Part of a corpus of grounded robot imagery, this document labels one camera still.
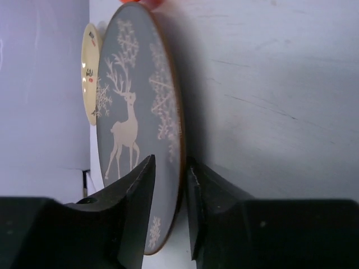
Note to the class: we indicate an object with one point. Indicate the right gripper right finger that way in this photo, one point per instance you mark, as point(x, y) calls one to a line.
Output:
point(230, 228)

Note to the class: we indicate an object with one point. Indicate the orange plate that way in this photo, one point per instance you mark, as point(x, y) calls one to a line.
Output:
point(151, 4)

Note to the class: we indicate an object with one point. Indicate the grey deer plate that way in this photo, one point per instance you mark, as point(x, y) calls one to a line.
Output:
point(139, 113)

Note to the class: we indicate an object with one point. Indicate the cream floral plate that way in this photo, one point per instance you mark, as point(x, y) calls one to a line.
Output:
point(90, 54)

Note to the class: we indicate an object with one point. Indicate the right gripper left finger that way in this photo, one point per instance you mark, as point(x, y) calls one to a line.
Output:
point(105, 230)

